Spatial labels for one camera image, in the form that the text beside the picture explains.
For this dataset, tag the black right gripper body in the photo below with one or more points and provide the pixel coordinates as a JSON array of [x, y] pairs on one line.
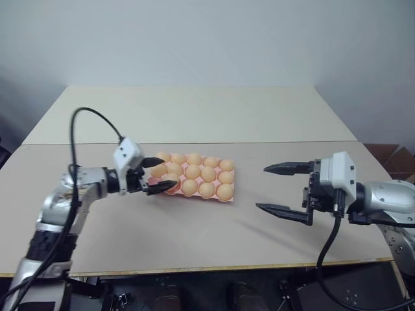
[[313, 197]]

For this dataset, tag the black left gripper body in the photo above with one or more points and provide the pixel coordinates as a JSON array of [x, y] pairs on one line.
[[136, 181]]

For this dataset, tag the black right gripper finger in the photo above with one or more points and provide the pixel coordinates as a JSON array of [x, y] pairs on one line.
[[288, 168], [282, 212]]

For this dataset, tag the orange egg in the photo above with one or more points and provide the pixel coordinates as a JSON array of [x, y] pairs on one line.
[[178, 158], [194, 158], [172, 176], [189, 186], [224, 191], [193, 171], [226, 177], [158, 170], [175, 168], [208, 174], [211, 161], [226, 165], [163, 156], [206, 190]]

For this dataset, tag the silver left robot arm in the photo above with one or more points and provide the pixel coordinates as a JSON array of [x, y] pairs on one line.
[[87, 181]]

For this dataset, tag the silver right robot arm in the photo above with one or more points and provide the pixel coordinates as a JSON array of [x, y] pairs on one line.
[[386, 196]]

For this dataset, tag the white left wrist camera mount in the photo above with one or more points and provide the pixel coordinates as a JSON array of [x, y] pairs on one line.
[[126, 152]]

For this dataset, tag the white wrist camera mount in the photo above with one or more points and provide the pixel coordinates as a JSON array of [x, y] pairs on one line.
[[340, 175], [126, 152]]

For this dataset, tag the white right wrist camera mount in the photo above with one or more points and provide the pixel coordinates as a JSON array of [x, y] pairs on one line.
[[340, 175]]

